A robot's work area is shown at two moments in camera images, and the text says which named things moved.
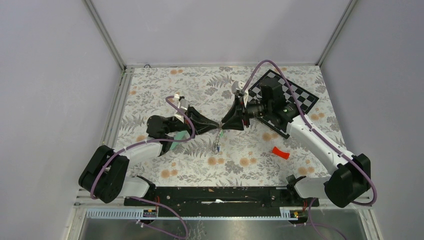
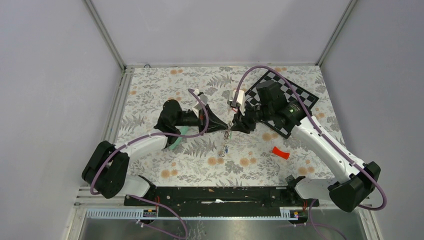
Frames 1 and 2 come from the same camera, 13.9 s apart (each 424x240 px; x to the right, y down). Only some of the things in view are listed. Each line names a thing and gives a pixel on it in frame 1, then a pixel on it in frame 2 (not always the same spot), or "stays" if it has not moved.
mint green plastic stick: (179, 135) stays
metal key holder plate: (216, 148) → (226, 135)
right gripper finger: (233, 125) stays
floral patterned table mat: (257, 156) stays
